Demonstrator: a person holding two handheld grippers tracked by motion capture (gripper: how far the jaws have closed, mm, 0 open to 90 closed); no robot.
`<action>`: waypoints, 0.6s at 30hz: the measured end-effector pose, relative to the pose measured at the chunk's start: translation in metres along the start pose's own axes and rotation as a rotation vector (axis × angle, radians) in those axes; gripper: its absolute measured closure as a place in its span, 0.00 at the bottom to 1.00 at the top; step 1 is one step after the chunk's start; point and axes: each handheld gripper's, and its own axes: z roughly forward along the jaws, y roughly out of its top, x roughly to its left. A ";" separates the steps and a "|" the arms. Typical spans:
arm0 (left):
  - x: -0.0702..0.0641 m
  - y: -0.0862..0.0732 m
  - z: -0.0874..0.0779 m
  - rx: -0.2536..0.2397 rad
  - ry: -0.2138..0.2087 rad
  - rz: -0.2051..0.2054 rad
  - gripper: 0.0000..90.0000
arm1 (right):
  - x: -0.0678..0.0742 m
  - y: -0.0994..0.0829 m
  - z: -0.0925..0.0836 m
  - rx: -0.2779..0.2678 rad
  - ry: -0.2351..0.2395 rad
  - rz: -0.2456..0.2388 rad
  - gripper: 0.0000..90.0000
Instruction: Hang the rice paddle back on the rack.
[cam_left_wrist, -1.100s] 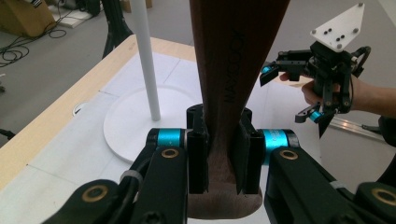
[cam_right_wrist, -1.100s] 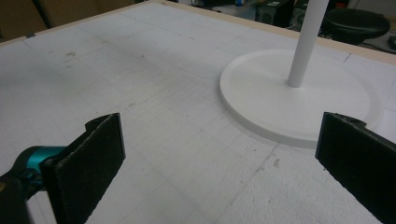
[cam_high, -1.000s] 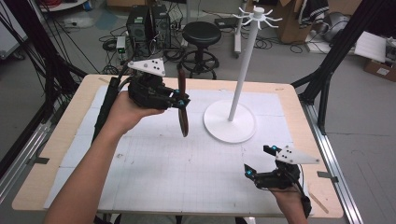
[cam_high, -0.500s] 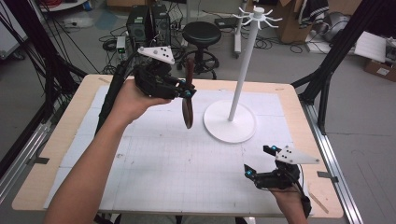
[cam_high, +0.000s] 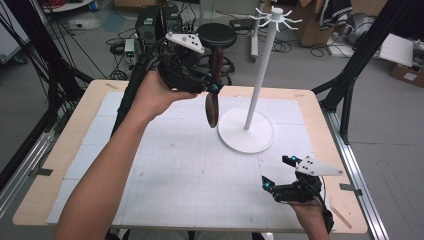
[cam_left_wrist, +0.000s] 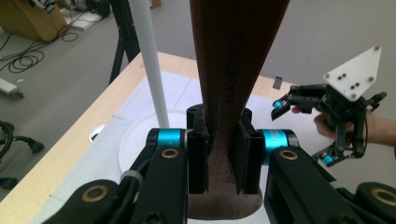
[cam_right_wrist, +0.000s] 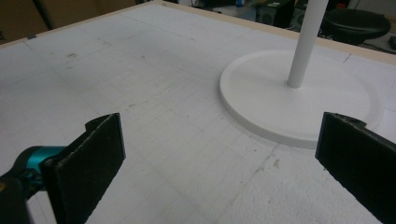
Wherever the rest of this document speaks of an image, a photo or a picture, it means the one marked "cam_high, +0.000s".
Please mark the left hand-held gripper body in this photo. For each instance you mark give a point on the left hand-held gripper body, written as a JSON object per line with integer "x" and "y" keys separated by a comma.
{"x": 180, "y": 73}

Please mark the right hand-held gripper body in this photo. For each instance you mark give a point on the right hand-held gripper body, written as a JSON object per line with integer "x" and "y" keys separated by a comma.
{"x": 296, "y": 192}

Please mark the brown wooden spoon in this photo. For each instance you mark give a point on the brown wooden spoon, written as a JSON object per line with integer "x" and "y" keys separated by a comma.
{"x": 212, "y": 113}

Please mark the white hook rack stand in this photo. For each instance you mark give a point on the white hook rack stand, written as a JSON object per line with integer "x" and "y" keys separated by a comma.
{"x": 246, "y": 138}

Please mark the person's right hand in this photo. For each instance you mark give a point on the person's right hand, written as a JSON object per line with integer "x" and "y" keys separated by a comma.
{"x": 310, "y": 215}

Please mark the person's left hand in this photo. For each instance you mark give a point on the person's left hand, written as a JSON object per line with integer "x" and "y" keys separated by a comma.
{"x": 151, "y": 96}

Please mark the black round stool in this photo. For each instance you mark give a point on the black round stool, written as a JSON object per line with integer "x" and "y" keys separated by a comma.
{"x": 216, "y": 35}

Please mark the thin wooden stick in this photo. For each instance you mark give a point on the thin wooden stick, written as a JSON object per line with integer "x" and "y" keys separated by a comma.
{"x": 340, "y": 217}

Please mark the grey tape strip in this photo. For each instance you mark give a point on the grey tape strip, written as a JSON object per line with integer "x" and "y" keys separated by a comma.
{"x": 350, "y": 189}

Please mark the black computer tower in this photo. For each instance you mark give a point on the black computer tower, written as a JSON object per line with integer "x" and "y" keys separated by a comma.
{"x": 171, "y": 18}
{"x": 147, "y": 26}

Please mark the small silver box device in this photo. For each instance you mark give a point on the small silver box device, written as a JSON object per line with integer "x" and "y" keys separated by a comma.
{"x": 129, "y": 46}

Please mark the flat black device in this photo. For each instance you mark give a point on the flat black device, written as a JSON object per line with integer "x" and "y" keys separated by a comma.
{"x": 242, "y": 24}

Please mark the white grid mat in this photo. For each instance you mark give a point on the white grid mat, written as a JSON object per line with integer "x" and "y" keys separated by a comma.
{"x": 186, "y": 173}

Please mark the large cardboard box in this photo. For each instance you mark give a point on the large cardboard box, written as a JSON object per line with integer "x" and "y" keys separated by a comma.
{"x": 310, "y": 30}

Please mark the round white table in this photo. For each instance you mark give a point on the round white table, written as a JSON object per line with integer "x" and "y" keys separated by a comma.
{"x": 66, "y": 6}

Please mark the striped dark cloth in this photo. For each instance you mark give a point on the striped dark cloth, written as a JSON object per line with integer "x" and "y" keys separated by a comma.
{"x": 336, "y": 13}

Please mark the small cardboard box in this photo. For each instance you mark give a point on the small cardboard box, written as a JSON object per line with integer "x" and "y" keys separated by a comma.
{"x": 408, "y": 75}

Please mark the grey rounded appliance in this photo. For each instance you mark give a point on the grey rounded appliance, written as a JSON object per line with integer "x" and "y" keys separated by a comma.
{"x": 360, "y": 28}

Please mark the white foam board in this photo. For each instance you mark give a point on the white foam board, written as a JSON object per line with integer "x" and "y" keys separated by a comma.
{"x": 396, "y": 50}

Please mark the black tape strip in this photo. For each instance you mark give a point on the black tape strip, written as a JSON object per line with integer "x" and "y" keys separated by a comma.
{"x": 41, "y": 172}

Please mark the aluminium rail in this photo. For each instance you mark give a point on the aluminium rail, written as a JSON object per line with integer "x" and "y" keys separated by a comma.
{"x": 23, "y": 170}
{"x": 360, "y": 180}

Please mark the black metal frame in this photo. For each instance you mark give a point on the black metal frame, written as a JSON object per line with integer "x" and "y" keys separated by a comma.
{"x": 50, "y": 66}
{"x": 346, "y": 83}

